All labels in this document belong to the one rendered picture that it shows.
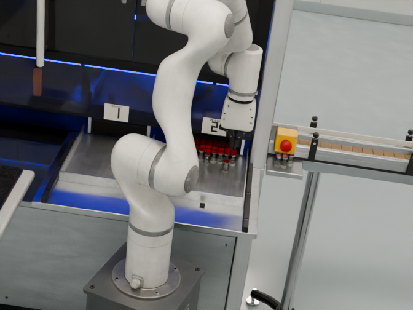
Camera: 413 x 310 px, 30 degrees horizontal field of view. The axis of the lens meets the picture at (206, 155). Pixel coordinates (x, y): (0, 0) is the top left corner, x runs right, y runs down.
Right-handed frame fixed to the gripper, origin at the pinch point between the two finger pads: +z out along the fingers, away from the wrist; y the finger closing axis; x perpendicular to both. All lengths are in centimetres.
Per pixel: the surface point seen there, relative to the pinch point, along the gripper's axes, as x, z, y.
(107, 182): 1.8, 20.2, 38.1
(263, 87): -24.1, -9.7, -7.1
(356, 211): -150, 107, -72
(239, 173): -19.0, 21.3, -3.8
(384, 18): -485, 99, -122
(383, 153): -40, 16, -54
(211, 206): 4.0, 21.9, 3.9
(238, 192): -6.9, 21.5, -4.1
